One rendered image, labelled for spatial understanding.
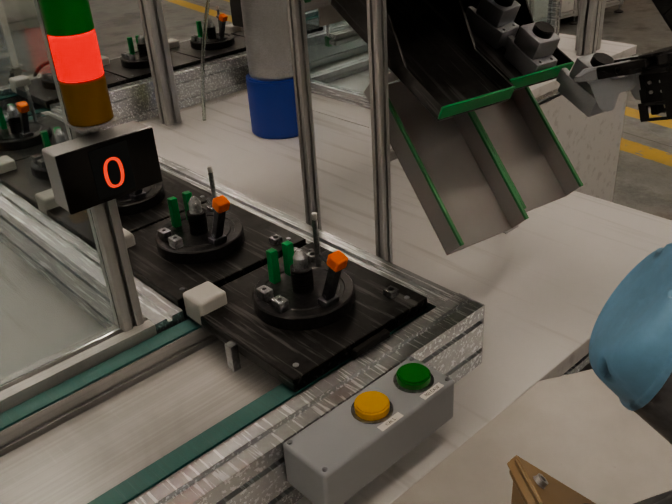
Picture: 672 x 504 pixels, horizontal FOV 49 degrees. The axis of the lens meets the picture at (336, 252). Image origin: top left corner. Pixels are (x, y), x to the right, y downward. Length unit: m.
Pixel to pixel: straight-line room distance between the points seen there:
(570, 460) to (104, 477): 0.54
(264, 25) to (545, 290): 0.95
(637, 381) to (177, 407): 0.59
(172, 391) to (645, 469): 0.59
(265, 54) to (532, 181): 0.84
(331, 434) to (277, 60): 1.19
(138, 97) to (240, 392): 1.32
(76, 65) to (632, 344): 0.62
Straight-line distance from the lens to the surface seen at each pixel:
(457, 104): 1.00
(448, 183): 1.12
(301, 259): 0.97
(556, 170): 1.26
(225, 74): 2.29
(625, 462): 0.97
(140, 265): 1.17
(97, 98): 0.87
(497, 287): 1.25
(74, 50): 0.85
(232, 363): 0.97
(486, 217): 1.13
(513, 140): 1.25
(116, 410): 0.98
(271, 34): 1.83
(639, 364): 0.54
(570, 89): 1.09
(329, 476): 0.79
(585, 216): 1.49
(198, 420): 0.93
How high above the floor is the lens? 1.53
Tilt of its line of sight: 30 degrees down
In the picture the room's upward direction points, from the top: 4 degrees counter-clockwise
